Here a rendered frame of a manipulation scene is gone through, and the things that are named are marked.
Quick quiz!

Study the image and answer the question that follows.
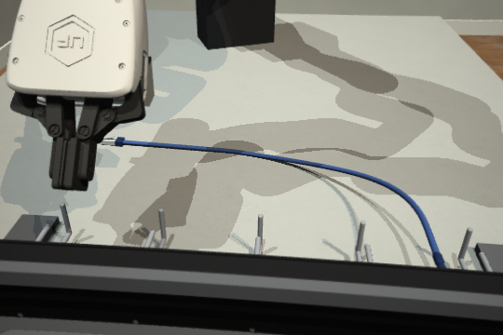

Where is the blue patch cord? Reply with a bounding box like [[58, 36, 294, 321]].
[[123, 141, 444, 266]]

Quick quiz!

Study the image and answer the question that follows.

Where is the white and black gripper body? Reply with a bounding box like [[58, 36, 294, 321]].
[[6, 0, 149, 104]]

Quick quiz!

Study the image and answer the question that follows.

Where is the white ethernet plug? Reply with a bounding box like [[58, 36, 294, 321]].
[[101, 136, 125, 147]]

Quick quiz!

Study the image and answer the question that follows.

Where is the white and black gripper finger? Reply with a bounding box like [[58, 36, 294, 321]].
[[10, 91, 76, 191], [63, 79, 145, 192]]

